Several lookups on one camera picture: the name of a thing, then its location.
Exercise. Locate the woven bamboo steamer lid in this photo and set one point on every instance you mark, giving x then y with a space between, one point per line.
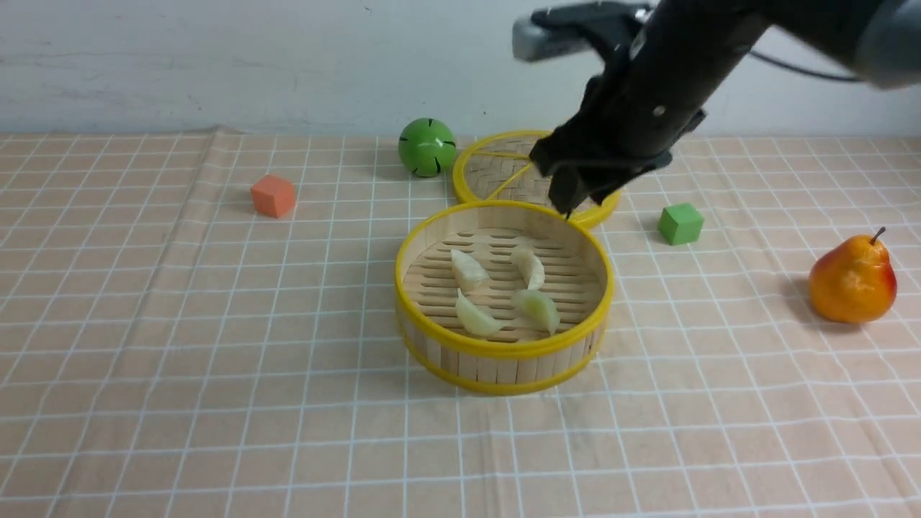
498 167

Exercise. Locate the pale green dumpling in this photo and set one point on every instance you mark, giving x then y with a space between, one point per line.
538 307
474 320

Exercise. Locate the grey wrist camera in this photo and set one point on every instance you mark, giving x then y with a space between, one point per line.
608 27

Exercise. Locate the orange cube block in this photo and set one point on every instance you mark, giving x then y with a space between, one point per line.
273 196

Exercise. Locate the white dumpling bottom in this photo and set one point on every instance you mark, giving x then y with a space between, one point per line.
468 272

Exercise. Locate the green toy ball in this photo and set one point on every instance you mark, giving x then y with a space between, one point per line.
427 147

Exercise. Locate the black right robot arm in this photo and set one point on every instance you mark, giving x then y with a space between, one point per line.
662 63

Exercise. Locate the bamboo steamer tray yellow rim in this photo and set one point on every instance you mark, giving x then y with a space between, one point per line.
521 357

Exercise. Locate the white dumpling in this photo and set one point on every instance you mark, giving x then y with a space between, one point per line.
468 272
529 266

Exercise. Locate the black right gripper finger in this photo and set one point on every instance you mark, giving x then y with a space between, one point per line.
603 182
567 190

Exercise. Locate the beige checkered tablecloth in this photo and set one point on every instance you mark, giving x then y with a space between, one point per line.
169 352

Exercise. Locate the green cube block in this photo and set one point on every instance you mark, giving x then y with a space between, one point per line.
680 224

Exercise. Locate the orange yellow toy pear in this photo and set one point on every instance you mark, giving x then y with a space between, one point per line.
855 282

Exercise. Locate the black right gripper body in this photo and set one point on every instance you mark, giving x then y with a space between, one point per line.
613 136

